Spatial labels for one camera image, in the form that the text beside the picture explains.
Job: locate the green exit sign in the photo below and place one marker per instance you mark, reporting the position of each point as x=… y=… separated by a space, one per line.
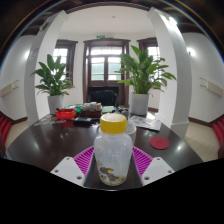
x=100 y=36

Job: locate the black chair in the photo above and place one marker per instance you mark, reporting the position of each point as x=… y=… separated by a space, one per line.
x=103 y=96

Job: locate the red box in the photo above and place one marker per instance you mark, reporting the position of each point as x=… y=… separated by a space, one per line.
x=65 y=115

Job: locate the flat round red coaster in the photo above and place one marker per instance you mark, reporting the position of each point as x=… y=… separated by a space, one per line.
x=159 y=142

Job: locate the dark wooden double door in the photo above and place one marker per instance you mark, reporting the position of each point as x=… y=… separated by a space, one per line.
x=106 y=66

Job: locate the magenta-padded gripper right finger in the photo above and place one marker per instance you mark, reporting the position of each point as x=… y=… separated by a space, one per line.
x=155 y=170

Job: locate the colourful printed magazine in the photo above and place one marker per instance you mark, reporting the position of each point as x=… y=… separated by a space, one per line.
x=45 y=120

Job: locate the dark-framed wide window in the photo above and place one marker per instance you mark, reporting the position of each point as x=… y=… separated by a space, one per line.
x=63 y=53

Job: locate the dark-framed narrow window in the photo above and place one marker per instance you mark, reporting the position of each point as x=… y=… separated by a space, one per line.
x=153 y=51

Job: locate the white wall-mounted rail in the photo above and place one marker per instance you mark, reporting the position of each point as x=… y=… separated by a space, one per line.
x=8 y=88
x=213 y=87

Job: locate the clear bottle with yellow cap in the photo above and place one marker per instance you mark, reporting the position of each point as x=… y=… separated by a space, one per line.
x=113 y=150

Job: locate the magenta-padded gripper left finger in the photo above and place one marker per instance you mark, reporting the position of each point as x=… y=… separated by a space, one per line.
x=68 y=170

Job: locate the grey-headed black microphone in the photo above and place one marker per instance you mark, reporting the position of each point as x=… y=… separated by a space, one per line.
x=125 y=114

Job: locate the white printed magazine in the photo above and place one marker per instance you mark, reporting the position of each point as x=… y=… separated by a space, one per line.
x=146 y=122

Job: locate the black device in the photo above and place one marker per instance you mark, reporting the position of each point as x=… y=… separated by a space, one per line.
x=82 y=121

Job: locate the small plant in white pot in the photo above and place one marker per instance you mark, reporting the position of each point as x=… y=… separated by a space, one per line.
x=55 y=103

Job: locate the red carpeted staircase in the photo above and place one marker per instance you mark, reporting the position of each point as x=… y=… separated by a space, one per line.
x=5 y=128
x=219 y=131

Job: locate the green notepad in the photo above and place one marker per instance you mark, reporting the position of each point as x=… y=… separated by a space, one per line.
x=108 y=109

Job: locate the large plant in white pot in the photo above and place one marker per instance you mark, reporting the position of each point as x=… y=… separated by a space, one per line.
x=138 y=103

